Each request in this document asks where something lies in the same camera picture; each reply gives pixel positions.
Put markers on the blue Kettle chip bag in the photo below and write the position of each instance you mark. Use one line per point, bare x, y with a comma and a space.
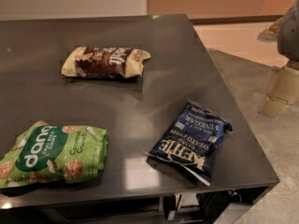
192, 139

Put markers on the brown chip bag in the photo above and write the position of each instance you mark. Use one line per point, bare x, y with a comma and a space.
90, 63

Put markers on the green rice chips bag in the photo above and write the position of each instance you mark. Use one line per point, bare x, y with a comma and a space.
46, 153

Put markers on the dark wall baseboard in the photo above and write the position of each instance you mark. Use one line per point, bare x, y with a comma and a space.
228, 20

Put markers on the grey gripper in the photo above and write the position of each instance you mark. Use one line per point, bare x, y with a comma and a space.
290, 36

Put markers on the dark table frame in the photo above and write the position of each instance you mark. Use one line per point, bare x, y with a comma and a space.
222, 207

